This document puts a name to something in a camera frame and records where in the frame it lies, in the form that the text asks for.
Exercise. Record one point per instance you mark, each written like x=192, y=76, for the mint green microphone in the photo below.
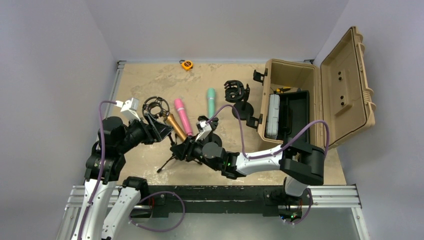
x=211, y=96

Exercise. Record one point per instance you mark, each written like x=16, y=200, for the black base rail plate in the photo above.
x=265, y=200

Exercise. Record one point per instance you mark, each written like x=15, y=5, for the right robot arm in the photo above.
x=302, y=162

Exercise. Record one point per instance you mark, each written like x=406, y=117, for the black tripod microphone stand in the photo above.
x=160, y=109

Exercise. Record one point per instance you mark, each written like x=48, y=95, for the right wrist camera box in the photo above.
x=204, y=129

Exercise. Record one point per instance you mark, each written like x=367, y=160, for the orange tape measure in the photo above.
x=186, y=64

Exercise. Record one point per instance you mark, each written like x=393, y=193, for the tan plastic case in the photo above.
x=340, y=99

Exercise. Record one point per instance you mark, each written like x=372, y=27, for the pink microphone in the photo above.
x=181, y=110

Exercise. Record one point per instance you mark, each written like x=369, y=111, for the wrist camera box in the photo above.
x=204, y=129
x=129, y=109

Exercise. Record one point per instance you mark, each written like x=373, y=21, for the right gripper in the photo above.
x=184, y=151

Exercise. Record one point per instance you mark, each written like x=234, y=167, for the gold microphone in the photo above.
x=171, y=121

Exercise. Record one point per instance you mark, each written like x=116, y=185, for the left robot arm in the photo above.
x=96, y=221

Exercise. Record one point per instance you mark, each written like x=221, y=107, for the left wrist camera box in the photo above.
x=129, y=109

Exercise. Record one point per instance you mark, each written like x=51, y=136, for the yellow black tool in case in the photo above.
x=281, y=90

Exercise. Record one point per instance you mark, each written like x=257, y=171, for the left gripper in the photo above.
x=155, y=130

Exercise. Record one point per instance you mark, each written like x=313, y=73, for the black tray in case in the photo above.
x=293, y=113

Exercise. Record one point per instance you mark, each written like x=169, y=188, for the grey box in case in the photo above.
x=272, y=121

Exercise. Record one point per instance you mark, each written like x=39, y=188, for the black round-base stand with shockmount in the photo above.
x=238, y=94

